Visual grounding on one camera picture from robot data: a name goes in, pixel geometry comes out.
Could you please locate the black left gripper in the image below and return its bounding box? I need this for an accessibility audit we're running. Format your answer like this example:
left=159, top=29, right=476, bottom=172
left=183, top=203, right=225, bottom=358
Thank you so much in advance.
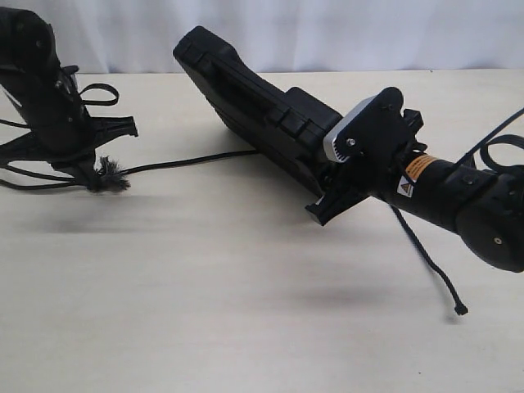
left=30, top=111, right=138, bottom=192

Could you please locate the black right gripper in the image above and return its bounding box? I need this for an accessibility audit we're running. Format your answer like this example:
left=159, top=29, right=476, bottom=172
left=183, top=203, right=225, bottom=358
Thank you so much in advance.
left=305, top=109, right=423, bottom=225

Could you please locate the black cord with frayed end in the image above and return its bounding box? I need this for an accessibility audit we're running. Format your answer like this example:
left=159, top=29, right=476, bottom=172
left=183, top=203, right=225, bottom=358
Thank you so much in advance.
left=88, top=151, right=470, bottom=316

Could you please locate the black plastic carrying case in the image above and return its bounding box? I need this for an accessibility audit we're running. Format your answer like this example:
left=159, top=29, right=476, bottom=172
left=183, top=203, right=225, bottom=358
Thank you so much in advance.
left=173, top=25, right=341, bottom=197

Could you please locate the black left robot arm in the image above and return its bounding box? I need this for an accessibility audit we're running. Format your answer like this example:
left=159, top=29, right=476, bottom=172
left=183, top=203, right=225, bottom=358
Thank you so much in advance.
left=1, top=7, right=138, bottom=192

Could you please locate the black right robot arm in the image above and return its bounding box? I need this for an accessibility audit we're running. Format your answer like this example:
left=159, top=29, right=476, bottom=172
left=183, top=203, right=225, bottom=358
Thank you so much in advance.
left=307, top=108, right=523, bottom=273

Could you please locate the white backdrop curtain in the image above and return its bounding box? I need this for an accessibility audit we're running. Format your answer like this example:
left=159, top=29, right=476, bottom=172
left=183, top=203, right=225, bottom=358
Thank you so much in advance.
left=14, top=0, right=523, bottom=73

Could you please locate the silver-black wrist depth camera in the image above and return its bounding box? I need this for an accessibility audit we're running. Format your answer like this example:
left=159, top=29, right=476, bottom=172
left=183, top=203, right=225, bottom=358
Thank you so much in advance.
left=323, top=87, right=411, bottom=167

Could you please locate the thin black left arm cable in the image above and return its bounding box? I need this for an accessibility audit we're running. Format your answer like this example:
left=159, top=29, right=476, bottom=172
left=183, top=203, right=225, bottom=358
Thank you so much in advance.
left=0, top=65, right=120, bottom=192

